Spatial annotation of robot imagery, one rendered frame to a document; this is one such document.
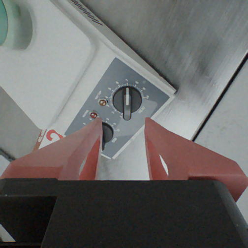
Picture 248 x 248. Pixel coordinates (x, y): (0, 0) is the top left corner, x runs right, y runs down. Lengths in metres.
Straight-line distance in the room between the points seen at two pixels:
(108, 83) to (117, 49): 0.03
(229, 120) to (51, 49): 0.20
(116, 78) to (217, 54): 0.11
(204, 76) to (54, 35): 0.16
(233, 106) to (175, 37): 0.10
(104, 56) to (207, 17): 0.12
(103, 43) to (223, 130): 0.16
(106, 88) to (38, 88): 0.07
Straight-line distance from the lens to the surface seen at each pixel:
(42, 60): 0.20
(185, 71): 0.22
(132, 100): 0.19
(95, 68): 0.18
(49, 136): 0.31
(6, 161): 0.48
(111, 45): 0.18
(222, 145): 0.24
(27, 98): 0.23
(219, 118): 0.23
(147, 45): 0.23
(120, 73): 0.18
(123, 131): 0.21
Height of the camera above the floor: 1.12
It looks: 61 degrees down
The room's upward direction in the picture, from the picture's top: 121 degrees counter-clockwise
